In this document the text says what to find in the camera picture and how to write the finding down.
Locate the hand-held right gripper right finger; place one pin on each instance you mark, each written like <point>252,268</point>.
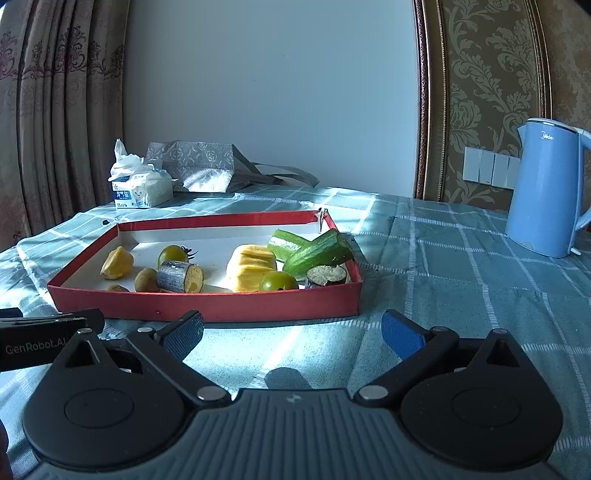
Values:
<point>401,337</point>

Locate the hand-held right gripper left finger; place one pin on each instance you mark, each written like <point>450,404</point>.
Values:
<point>184,334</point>

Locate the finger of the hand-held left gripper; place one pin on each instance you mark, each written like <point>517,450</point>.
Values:
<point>94,319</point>

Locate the red cardboard tray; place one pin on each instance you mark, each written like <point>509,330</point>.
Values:
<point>207,304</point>

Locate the small brown fruit piece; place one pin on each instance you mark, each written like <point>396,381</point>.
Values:
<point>117,288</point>

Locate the small yellow fruit core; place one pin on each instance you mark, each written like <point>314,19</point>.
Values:
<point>116,264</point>

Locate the grey-skinned cut vegetable piece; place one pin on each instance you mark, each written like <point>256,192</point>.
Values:
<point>173,276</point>

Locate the small brown round fruit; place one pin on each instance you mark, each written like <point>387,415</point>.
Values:
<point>147,280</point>

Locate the green tomato with stem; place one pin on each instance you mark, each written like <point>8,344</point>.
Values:
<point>171,256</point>

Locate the large yellow fruit chunk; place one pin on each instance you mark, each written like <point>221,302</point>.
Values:
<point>249,267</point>

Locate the dark eggplant slice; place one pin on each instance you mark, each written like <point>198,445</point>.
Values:
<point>328,275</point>

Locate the long cucumber piece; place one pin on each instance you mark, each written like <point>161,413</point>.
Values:
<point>314,256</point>

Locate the short cucumber piece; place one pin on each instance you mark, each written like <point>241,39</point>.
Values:
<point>286,242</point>

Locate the tissue pack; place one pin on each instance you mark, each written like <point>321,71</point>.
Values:
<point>138,194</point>

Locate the grey patterned bag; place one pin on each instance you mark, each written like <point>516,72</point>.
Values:
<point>194,157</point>

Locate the blue electric kettle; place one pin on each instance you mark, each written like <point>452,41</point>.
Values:
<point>540,194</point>

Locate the brown patterned curtain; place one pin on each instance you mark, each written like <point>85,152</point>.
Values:
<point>55,115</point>

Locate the white wall switch panel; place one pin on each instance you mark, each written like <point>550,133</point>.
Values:
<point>485,166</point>

